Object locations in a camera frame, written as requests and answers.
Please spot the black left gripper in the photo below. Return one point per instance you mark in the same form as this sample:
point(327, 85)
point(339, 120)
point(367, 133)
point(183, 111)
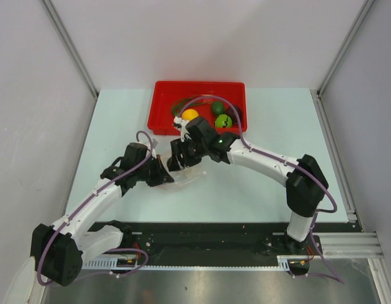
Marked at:
point(162, 176)

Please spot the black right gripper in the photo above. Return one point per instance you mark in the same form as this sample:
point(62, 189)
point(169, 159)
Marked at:
point(179, 147)

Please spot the dark brown fake food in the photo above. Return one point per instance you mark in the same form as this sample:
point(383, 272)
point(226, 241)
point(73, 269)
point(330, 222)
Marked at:
point(173, 164)

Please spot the clear zip top bag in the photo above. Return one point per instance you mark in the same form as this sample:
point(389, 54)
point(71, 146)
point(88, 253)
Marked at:
point(184, 178)

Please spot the yellow fake lemon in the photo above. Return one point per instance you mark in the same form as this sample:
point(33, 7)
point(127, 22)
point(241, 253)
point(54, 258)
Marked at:
point(189, 114)

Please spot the green fake chive sprig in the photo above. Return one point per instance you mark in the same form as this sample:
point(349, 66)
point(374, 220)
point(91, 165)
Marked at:
point(180, 103)

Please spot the green fake ball fruit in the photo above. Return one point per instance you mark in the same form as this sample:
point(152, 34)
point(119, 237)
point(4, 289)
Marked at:
point(223, 121)

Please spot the dark green fake lime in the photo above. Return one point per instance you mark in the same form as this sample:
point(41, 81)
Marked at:
point(217, 108)

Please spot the dark red fake fruit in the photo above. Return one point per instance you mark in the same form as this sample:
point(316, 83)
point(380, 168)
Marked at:
point(235, 113)

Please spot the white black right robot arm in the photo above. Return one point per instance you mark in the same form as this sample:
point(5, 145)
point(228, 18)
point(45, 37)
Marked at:
point(302, 178)

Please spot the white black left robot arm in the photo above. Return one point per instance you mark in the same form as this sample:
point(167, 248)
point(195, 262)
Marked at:
point(61, 249)

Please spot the red plastic tray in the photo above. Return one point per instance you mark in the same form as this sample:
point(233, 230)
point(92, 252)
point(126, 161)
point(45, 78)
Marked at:
point(169, 97)

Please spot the aluminium rail right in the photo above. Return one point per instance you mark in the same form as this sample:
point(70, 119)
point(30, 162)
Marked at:
point(362, 243)

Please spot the aluminium frame post left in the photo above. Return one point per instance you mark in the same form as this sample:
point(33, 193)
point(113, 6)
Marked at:
point(70, 46)

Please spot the aluminium frame post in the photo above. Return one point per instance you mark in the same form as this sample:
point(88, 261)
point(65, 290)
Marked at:
point(347, 43)
point(70, 46)

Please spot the aluminium frame post right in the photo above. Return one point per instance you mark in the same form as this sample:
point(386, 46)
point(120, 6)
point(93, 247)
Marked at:
point(347, 43)

